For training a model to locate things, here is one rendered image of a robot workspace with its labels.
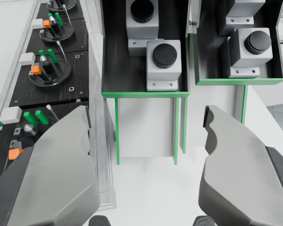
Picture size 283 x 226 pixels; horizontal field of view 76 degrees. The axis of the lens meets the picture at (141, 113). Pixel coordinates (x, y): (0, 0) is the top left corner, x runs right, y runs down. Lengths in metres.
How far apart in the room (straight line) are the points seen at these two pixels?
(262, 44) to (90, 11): 0.24
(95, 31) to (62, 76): 0.35
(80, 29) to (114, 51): 0.60
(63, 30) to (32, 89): 0.31
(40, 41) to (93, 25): 0.59
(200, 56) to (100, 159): 0.34
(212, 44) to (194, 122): 0.19
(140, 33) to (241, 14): 0.16
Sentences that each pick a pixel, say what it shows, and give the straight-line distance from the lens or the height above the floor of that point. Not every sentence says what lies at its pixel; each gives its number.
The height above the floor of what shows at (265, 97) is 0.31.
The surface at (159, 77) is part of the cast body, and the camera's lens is 0.25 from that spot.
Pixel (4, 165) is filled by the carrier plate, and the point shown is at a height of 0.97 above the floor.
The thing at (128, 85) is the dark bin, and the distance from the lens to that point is 0.29.
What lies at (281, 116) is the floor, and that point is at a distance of 2.11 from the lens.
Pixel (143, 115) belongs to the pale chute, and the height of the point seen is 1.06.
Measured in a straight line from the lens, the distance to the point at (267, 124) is 0.77.
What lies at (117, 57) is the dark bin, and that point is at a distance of 0.31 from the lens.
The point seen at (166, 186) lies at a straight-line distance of 0.57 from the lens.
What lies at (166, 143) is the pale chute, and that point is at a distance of 0.44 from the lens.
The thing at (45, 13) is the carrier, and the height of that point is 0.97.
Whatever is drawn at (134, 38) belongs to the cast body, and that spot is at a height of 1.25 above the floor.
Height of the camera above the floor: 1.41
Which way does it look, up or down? 55 degrees down
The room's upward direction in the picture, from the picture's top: 1 degrees counter-clockwise
